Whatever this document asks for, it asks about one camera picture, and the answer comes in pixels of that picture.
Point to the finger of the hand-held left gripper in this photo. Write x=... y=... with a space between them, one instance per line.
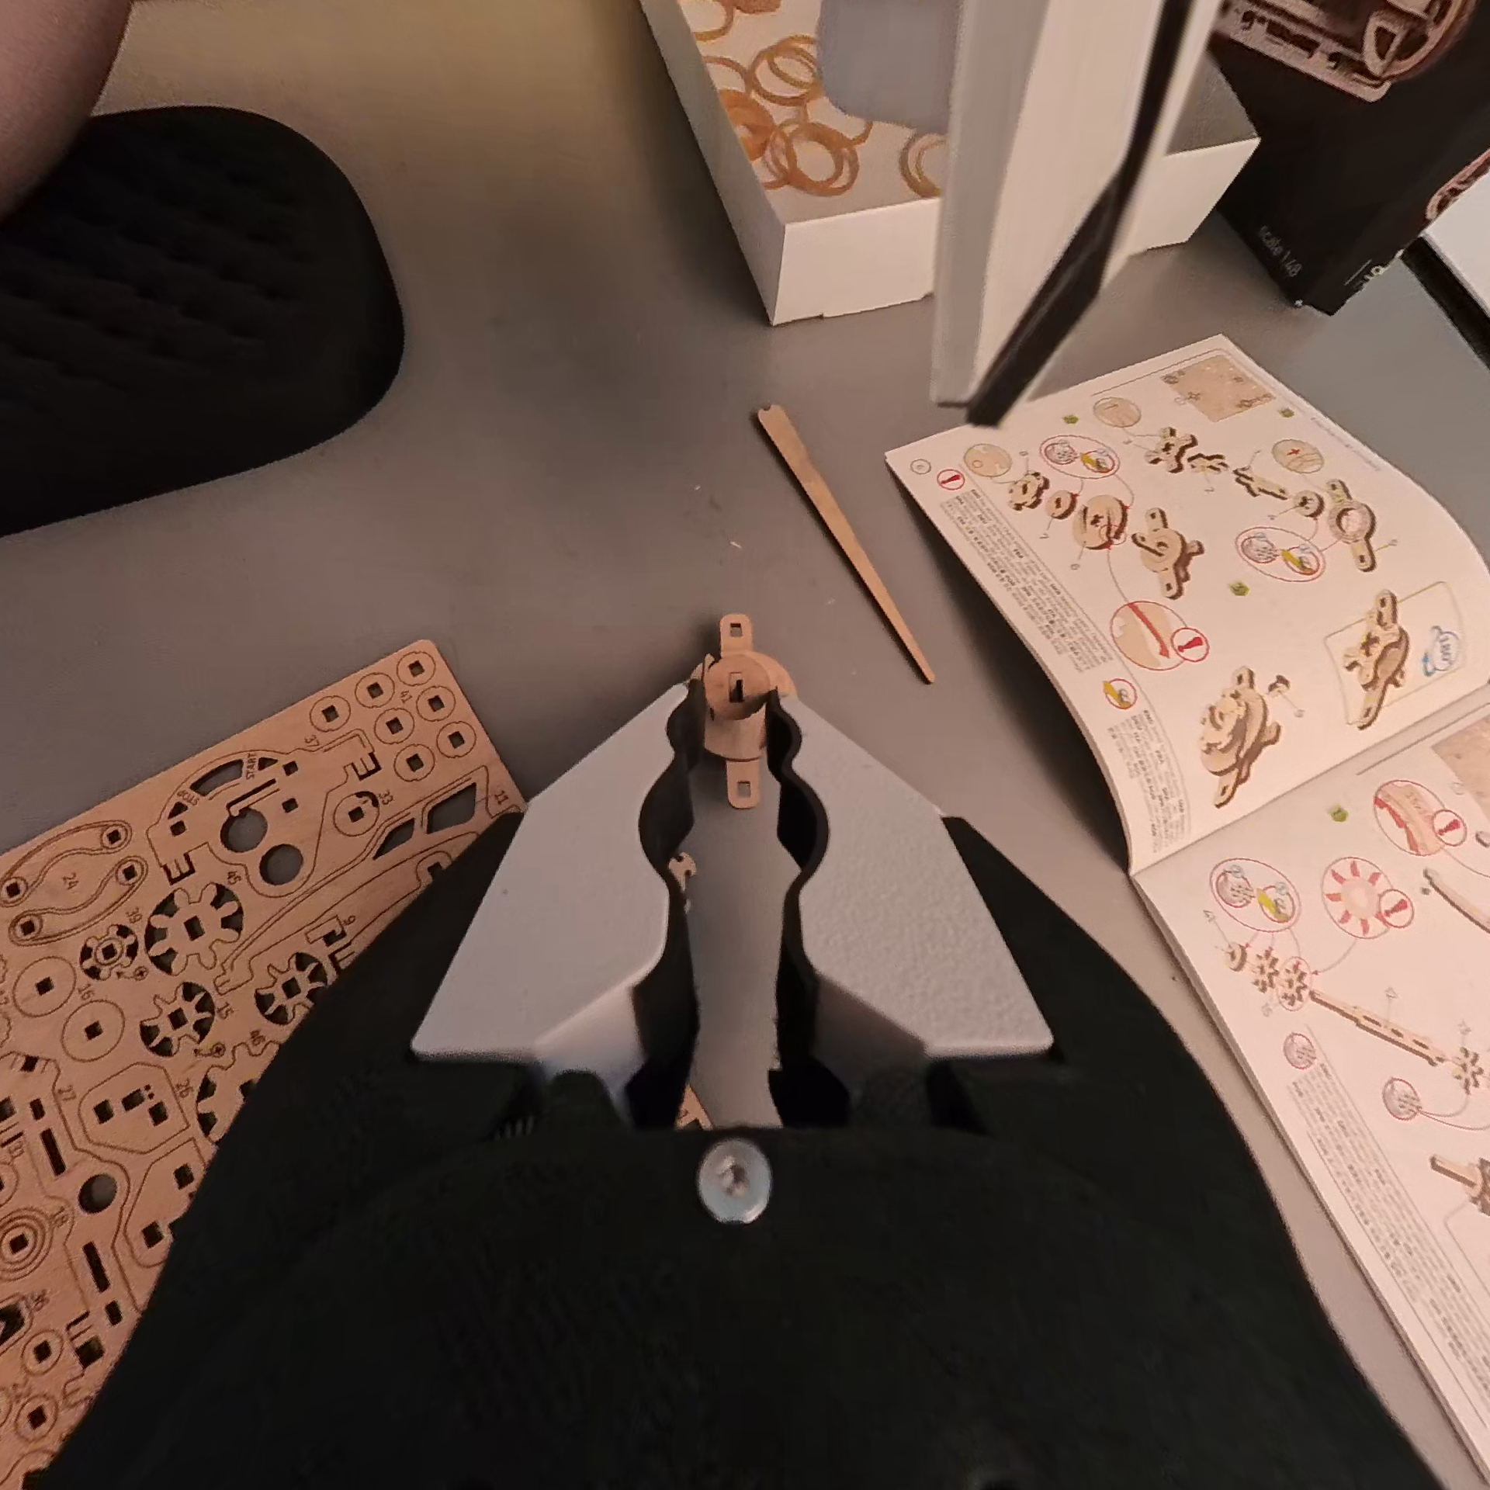
x=1034 y=175

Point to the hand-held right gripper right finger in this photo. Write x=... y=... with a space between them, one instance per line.
x=918 y=932

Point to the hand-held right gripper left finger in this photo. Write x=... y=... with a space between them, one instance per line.
x=547 y=932

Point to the small wooden gear piece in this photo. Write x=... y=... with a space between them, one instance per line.
x=734 y=708

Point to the person's left forearm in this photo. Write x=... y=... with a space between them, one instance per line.
x=42 y=80

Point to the wooden parts sheet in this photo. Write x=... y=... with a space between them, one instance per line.
x=174 y=932

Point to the white cardboard box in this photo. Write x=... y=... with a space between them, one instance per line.
x=860 y=263

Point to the pile of rubber bands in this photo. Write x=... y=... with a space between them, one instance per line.
x=803 y=151

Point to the black product box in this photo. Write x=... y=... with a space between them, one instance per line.
x=1340 y=175

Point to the instruction booklet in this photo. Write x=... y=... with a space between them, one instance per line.
x=1223 y=700

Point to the wooden stick tool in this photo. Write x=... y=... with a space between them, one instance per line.
x=839 y=537

